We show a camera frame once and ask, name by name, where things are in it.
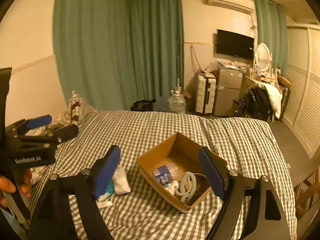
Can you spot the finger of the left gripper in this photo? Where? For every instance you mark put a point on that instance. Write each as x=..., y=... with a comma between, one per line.
x=56, y=137
x=23, y=126

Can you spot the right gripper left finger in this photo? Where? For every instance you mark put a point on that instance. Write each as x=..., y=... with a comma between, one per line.
x=52, y=217

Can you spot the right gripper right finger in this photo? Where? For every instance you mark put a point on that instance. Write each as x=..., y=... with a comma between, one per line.
x=265, y=219

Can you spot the white tube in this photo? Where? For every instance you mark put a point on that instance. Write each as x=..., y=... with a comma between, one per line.
x=104, y=204

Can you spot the blue floral tissue pack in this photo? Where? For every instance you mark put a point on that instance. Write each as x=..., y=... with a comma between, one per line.
x=108, y=193

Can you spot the white cloth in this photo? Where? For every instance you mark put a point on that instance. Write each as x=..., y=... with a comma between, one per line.
x=121, y=184

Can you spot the person's left hand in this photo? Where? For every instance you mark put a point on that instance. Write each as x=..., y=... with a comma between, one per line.
x=8, y=187

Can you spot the floral patterned blanket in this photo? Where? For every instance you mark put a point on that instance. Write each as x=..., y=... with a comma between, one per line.
x=59, y=121

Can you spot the checkered pillow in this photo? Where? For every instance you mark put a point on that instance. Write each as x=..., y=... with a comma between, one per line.
x=79, y=108

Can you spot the wooden chair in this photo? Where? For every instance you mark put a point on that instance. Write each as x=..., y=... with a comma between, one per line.
x=307, y=193

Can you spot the grey checkered bed sheet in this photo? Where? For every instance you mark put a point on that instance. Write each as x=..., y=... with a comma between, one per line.
x=148, y=140

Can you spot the black bag on floor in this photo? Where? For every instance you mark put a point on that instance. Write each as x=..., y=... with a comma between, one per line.
x=143, y=106

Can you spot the brown cardboard box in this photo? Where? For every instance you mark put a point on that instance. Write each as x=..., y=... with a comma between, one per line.
x=194, y=185

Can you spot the green curtain large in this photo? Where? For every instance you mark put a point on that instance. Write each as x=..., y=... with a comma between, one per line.
x=116, y=52

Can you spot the black bag on chair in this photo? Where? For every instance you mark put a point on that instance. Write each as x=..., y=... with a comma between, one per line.
x=254, y=104

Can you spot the white louvered wardrobe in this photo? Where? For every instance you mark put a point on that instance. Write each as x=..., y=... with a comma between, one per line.
x=302, y=112

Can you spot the white garment on chair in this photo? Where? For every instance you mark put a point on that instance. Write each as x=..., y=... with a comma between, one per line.
x=275, y=97

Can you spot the clear water jug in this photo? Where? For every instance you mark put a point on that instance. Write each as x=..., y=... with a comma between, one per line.
x=177, y=103

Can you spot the white suitcase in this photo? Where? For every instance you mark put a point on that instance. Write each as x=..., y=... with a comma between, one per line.
x=205, y=93

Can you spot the grey mini fridge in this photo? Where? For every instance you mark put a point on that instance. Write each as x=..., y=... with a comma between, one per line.
x=228, y=84

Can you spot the round white vanity mirror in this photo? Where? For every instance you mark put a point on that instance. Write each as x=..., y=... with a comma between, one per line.
x=262, y=58

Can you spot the green curtain by wardrobe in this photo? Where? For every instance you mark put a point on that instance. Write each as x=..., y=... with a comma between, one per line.
x=272, y=31

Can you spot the black wall television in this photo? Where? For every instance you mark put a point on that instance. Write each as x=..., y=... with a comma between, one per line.
x=234, y=44

